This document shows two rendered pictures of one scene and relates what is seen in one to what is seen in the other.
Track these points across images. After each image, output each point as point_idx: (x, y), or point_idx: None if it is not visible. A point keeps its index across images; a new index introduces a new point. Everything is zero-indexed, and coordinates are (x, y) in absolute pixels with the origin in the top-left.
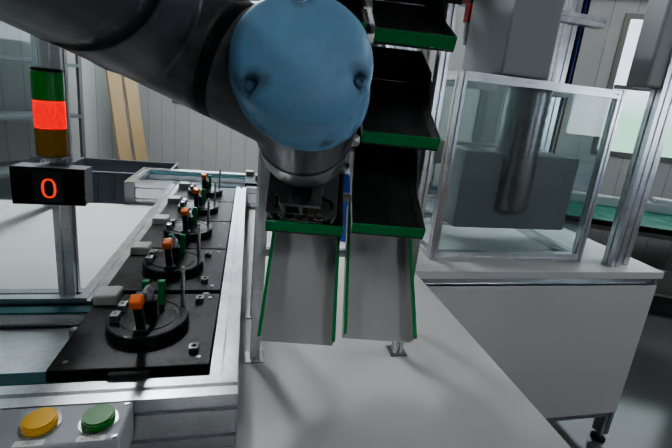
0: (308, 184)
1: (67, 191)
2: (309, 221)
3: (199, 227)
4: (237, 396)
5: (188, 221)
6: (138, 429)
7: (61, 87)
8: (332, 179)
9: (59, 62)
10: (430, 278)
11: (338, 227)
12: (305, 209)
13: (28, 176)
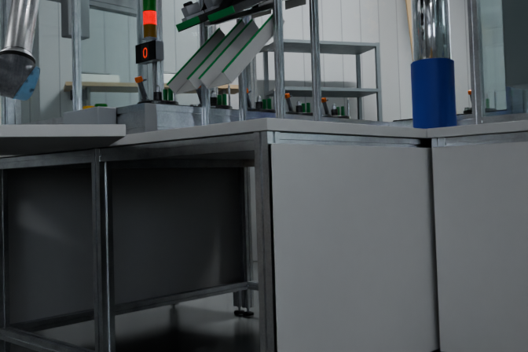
0: None
1: (150, 53)
2: None
3: (228, 85)
4: (144, 104)
5: (257, 104)
6: (118, 123)
7: (152, 3)
8: None
9: None
10: (445, 136)
11: (195, 16)
12: None
13: (140, 48)
